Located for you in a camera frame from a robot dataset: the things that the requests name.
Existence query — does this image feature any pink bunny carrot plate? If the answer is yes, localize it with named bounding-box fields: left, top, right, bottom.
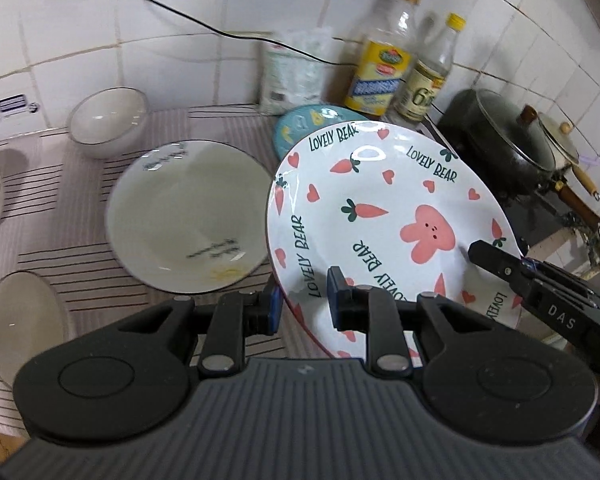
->
left=266, top=120, right=521, bottom=358

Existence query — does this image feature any large white plate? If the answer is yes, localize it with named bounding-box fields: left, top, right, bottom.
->
left=105, top=140, right=272, bottom=295

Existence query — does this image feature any teal fried egg plate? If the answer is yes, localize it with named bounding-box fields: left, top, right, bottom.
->
left=272, top=104, right=365, bottom=160

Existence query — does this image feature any black-rimmed white bowl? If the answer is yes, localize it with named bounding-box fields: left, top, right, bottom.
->
left=0, top=271, right=76, bottom=386

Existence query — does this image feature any white ribbed bowl back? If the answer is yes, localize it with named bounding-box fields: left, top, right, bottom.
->
left=68, top=87, right=149, bottom=159

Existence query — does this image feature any black cooking pot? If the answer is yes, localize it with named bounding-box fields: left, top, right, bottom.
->
left=438, top=89, right=600, bottom=230

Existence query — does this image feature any clear vinegar bottle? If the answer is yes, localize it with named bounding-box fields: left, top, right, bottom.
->
left=385, top=13, right=466, bottom=126

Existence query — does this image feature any white plastic bag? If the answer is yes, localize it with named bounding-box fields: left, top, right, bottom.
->
left=259, top=27, right=332, bottom=115

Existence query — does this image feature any yellow label oil bottle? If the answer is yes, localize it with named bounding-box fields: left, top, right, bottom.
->
left=343, top=0, right=420, bottom=117

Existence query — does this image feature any cream saucepan wooden handle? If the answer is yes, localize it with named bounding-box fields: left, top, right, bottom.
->
left=538, top=113, right=600, bottom=202

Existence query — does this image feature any wall sticker label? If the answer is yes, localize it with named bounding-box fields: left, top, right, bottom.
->
left=0, top=93, right=40, bottom=122

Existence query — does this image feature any black power cable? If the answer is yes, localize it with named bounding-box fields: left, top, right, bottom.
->
left=116, top=0, right=357, bottom=68

